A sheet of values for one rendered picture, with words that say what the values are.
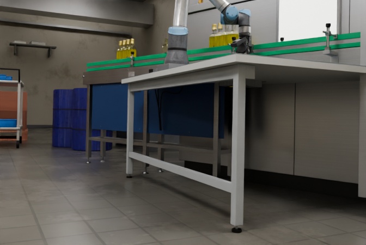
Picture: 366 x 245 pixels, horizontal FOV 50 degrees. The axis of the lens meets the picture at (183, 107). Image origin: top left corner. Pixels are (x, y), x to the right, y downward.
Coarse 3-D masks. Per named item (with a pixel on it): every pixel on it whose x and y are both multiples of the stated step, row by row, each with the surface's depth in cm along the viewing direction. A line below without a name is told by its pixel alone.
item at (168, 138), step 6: (120, 132) 600; (126, 132) 605; (138, 132) 615; (126, 138) 605; (138, 138) 615; (150, 138) 495; (156, 138) 499; (168, 138) 508; (174, 138) 512; (150, 150) 495; (156, 150) 499; (168, 150) 508; (174, 150) 512
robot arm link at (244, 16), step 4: (240, 12) 248; (244, 12) 247; (248, 12) 247; (240, 16) 247; (244, 16) 247; (248, 16) 247; (240, 20) 247; (244, 20) 247; (248, 20) 247; (240, 24) 248; (244, 24) 247; (248, 24) 247
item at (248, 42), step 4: (240, 36) 252; (248, 36) 251; (248, 40) 251; (240, 44) 249; (244, 44) 247; (248, 44) 247; (252, 44) 250; (240, 48) 248; (244, 48) 246; (248, 48) 249; (240, 52) 249; (244, 52) 247
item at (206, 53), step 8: (200, 48) 284; (208, 48) 279; (216, 48) 274; (224, 48) 269; (144, 56) 326; (152, 56) 319; (160, 56) 313; (192, 56) 290; (200, 56) 284; (208, 56) 279; (216, 56) 274; (88, 64) 384; (96, 64) 374; (104, 64) 366; (112, 64) 357; (120, 64) 349; (128, 64) 341; (136, 64) 333; (144, 64) 326; (152, 64) 319
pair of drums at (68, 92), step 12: (60, 96) 534; (72, 96) 507; (84, 96) 491; (60, 108) 533; (72, 108) 504; (84, 108) 490; (60, 120) 533; (72, 120) 503; (84, 120) 490; (60, 132) 533; (72, 132) 502; (84, 132) 490; (96, 132) 492; (108, 132) 504; (60, 144) 532; (72, 144) 501; (84, 144) 490; (96, 144) 492; (108, 144) 505
